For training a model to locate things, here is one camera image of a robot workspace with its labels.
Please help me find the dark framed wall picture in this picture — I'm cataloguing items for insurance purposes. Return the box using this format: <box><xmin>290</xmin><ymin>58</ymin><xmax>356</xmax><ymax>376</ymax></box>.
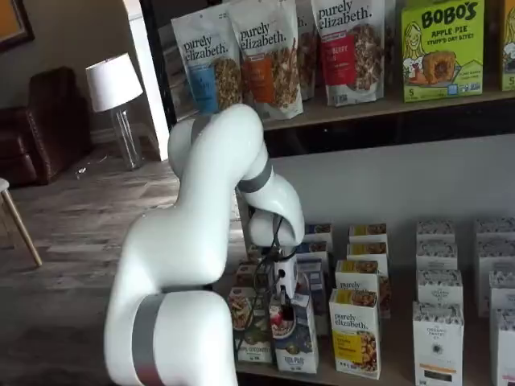
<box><xmin>0</xmin><ymin>0</ymin><xmax>36</xmax><ymax>53</ymax></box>

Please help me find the blue white flax plus box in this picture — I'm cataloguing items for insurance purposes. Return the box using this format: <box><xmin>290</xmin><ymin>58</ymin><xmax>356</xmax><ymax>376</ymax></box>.
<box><xmin>269</xmin><ymin>295</ymin><xmax>319</xmax><ymax>373</ymax></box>
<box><xmin>300</xmin><ymin>240</ymin><xmax>332</xmax><ymax>266</ymax></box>
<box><xmin>297</xmin><ymin>257</ymin><xmax>329</xmax><ymax>337</ymax></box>
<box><xmin>303</xmin><ymin>223</ymin><xmax>334</xmax><ymax>244</ymax></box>

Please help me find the black straight arm cable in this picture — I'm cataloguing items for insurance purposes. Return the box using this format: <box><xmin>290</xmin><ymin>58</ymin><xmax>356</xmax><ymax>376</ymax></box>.
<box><xmin>270</xmin><ymin>212</ymin><xmax>287</xmax><ymax>262</ymax></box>

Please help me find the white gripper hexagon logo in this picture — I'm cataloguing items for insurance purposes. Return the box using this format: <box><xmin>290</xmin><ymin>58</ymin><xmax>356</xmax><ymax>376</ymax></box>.
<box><xmin>273</xmin><ymin>255</ymin><xmax>300</xmax><ymax>319</ymax></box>

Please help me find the white patterned pantry box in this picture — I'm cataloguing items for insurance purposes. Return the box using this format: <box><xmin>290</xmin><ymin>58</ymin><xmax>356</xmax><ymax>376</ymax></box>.
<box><xmin>416</xmin><ymin>240</ymin><xmax>459</xmax><ymax>273</ymax></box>
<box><xmin>474</xmin><ymin>237</ymin><xmax>515</xmax><ymax>306</ymax></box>
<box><xmin>488</xmin><ymin>271</ymin><xmax>515</xmax><ymax>318</ymax></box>
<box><xmin>474</xmin><ymin>219</ymin><xmax>515</xmax><ymax>242</ymax></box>
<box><xmin>412</xmin><ymin>302</ymin><xmax>465</xmax><ymax>386</ymax></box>
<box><xmin>416</xmin><ymin>269</ymin><xmax>464</xmax><ymax>306</ymax></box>
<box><xmin>416</xmin><ymin>220</ymin><xmax>455</xmax><ymax>244</ymax></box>
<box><xmin>490</xmin><ymin>309</ymin><xmax>515</xmax><ymax>386</ymax></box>

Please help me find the white shade glass lamp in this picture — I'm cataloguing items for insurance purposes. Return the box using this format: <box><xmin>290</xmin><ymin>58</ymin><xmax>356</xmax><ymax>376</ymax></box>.
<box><xmin>85</xmin><ymin>52</ymin><xmax>145</xmax><ymax>170</ymax></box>

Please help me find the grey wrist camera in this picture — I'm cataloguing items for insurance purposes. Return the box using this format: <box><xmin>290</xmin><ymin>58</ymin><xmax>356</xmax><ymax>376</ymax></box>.
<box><xmin>256</xmin><ymin>261</ymin><xmax>277</xmax><ymax>290</ymax></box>

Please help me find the blue label granola pouch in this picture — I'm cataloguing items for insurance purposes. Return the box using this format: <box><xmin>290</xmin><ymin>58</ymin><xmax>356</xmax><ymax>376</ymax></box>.
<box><xmin>171</xmin><ymin>6</ymin><xmax>245</xmax><ymax>117</ymax></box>

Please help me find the purely elizabeth granola pouch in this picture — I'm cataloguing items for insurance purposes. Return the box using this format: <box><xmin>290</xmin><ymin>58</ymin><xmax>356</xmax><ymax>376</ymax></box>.
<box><xmin>296</xmin><ymin>0</ymin><xmax>321</xmax><ymax>101</ymax></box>

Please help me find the yellow purely elizabeth box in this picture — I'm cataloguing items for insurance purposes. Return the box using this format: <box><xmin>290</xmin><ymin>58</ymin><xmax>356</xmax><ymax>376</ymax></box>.
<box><xmin>346</xmin><ymin>240</ymin><xmax>389</xmax><ymax>266</ymax></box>
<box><xmin>335</xmin><ymin>260</ymin><xmax>391</xmax><ymax>318</ymax></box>
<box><xmin>348</xmin><ymin>224</ymin><xmax>388</xmax><ymax>244</ymax></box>
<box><xmin>328</xmin><ymin>289</ymin><xmax>382</xmax><ymax>381</ymax></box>

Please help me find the black metal shelf rack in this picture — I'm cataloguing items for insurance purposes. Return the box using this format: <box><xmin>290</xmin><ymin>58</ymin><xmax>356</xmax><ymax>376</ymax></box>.
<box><xmin>138</xmin><ymin>0</ymin><xmax>515</xmax><ymax>250</ymax></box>

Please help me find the tan wooden shelf board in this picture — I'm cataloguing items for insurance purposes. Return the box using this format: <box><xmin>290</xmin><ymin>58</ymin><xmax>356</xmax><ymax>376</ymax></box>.
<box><xmin>263</xmin><ymin>86</ymin><xmax>515</xmax><ymax>130</ymax></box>
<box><xmin>235</xmin><ymin>219</ymin><xmax>515</xmax><ymax>386</ymax></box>

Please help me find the orange label granola pouch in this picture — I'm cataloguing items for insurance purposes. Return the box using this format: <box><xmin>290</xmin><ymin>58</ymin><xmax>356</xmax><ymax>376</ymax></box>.
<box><xmin>227</xmin><ymin>0</ymin><xmax>305</xmax><ymax>121</ymax></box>

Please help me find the green Bobo's apple pie box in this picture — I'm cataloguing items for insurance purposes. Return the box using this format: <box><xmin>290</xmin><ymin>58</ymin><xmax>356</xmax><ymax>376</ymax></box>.
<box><xmin>401</xmin><ymin>0</ymin><xmax>485</xmax><ymax>103</ymax></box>

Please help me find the brown leather armchair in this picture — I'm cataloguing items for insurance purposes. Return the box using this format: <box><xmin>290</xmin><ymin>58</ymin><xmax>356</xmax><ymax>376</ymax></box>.
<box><xmin>0</xmin><ymin>66</ymin><xmax>94</xmax><ymax>188</ymax></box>

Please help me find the white chair wooden leg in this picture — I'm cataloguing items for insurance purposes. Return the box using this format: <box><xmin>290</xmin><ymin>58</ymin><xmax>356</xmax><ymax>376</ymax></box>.
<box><xmin>0</xmin><ymin>178</ymin><xmax>43</xmax><ymax>268</ymax></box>

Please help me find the yellow snack box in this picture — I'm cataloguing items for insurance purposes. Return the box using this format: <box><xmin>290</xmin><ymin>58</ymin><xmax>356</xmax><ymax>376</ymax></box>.
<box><xmin>500</xmin><ymin>0</ymin><xmax>515</xmax><ymax>92</ymax></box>

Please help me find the black looped wrist cable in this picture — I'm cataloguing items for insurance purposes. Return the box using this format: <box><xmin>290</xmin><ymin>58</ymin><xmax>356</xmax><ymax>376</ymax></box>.
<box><xmin>235</xmin><ymin>248</ymin><xmax>282</xmax><ymax>355</ymax></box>

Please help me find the red label granola pouch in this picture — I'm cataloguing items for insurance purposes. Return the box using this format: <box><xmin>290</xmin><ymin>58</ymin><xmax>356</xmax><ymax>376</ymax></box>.
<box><xmin>310</xmin><ymin>0</ymin><xmax>386</xmax><ymax>108</ymax></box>

